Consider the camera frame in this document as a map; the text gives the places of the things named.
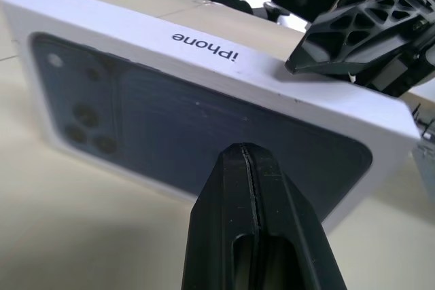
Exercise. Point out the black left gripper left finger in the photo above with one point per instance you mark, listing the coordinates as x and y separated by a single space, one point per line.
217 222

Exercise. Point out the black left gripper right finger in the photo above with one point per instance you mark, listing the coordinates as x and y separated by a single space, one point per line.
292 235

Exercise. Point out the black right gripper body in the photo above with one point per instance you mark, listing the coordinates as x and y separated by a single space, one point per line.
408 72

